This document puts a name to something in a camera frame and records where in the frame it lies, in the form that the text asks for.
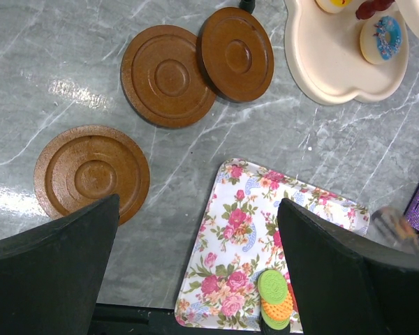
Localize blue glazed donut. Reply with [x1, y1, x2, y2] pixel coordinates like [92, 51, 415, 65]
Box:
[360, 15, 403, 65]

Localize floral serving tray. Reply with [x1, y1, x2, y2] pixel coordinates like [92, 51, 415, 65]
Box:
[175, 158, 369, 331]

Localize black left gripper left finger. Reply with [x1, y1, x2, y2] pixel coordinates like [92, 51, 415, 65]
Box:
[0, 195, 119, 334]

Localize brown wooden saucer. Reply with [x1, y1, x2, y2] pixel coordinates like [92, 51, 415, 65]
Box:
[198, 7, 274, 103]
[121, 25, 216, 128]
[34, 125, 150, 224]

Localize yellow glazed donut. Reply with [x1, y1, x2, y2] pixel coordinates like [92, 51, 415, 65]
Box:
[316, 0, 351, 14]

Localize metal serving tongs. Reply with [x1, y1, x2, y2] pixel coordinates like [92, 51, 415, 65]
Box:
[369, 207, 419, 256]

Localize colourful macarons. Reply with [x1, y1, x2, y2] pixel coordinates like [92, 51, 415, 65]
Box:
[258, 269, 293, 331]

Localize black perforated music stand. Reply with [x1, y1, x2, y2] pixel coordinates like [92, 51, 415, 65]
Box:
[239, 0, 256, 14]

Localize cream three-tier cake stand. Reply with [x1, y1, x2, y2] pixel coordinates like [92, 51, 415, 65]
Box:
[284, 1, 419, 105]

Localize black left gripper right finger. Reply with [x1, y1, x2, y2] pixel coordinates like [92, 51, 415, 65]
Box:
[277, 199, 419, 334]

